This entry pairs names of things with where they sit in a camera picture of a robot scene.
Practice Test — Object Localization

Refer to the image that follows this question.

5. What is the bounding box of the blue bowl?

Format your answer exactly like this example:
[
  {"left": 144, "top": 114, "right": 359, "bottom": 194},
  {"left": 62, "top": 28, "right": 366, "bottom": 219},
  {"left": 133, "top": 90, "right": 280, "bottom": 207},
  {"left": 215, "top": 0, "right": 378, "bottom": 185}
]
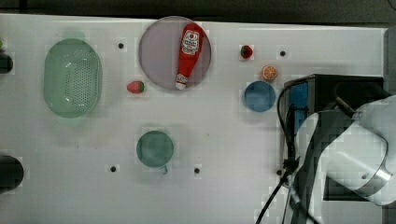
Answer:
[{"left": 243, "top": 81, "right": 276, "bottom": 112}]

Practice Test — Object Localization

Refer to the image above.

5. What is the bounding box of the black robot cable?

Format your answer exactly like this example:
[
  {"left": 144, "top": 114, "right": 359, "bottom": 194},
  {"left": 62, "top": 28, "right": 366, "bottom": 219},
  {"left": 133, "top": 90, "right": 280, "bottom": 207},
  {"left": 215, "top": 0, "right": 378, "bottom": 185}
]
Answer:
[{"left": 255, "top": 83, "right": 321, "bottom": 224}]

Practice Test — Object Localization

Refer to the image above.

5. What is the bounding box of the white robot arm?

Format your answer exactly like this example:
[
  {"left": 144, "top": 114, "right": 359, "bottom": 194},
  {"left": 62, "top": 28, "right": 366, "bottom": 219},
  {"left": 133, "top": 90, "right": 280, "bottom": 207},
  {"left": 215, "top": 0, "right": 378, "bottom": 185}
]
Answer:
[{"left": 283, "top": 95, "right": 395, "bottom": 224}]

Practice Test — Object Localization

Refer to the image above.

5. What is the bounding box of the red green toy strawberry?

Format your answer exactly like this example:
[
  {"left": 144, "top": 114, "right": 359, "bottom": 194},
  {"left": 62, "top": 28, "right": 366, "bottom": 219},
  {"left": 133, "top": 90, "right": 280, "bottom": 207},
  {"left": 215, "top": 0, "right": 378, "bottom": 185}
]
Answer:
[{"left": 240, "top": 45, "right": 253, "bottom": 59}]

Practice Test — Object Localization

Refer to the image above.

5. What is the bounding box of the green mug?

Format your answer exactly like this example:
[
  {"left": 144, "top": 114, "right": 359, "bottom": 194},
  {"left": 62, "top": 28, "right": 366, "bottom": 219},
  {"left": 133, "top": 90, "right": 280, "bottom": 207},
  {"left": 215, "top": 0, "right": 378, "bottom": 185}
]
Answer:
[{"left": 135, "top": 131, "right": 175, "bottom": 175}]

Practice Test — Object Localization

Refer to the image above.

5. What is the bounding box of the black cylinder cup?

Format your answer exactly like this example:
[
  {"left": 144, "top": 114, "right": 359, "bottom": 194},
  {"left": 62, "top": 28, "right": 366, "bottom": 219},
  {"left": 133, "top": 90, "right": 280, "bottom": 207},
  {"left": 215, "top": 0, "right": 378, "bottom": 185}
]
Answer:
[
  {"left": 0, "top": 53, "right": 14, "bottom": 74},
  {"left": 0, "top": 156, "right": 24, "bottom": 194}
]

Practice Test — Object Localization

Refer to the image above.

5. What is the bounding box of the green plastic colander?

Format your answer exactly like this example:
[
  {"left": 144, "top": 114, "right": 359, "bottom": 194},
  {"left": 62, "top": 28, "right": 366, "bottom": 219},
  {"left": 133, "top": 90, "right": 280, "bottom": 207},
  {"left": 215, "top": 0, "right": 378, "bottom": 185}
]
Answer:
[{"left": 43, "top": 31, "right": 102, "bottom": 119}]

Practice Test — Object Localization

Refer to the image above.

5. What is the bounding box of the black toaster oven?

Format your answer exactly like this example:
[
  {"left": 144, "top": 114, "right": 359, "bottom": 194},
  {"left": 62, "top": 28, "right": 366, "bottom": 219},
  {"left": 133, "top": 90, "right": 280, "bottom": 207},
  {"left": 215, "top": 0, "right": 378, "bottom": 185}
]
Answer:
[{"left": 276, "top": 74, "right": 391, "bottom": 201}]

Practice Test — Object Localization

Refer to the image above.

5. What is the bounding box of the orange slice toy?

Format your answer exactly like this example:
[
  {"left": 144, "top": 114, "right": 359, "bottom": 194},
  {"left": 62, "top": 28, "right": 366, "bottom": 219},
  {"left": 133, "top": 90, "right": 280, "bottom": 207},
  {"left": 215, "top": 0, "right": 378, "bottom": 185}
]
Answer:
[{"left": 262, "top": 65, "right": 277, "bottom": 80}]

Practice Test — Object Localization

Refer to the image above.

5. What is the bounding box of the grey round plate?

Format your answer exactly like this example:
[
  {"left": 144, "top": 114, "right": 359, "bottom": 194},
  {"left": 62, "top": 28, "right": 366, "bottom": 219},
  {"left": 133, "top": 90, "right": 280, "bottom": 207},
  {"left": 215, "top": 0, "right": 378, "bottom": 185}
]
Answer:
[{"left": 138, "top": 16, "right": 211, "bottom": 91}]

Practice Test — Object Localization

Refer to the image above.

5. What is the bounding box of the red ketchup bottle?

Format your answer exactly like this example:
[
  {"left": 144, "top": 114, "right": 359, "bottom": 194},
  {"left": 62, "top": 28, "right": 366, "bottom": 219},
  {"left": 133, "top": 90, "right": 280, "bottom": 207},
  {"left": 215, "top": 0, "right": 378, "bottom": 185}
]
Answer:
[{"left": 175, "top": 22, "right": 205, "bottom": 90}]

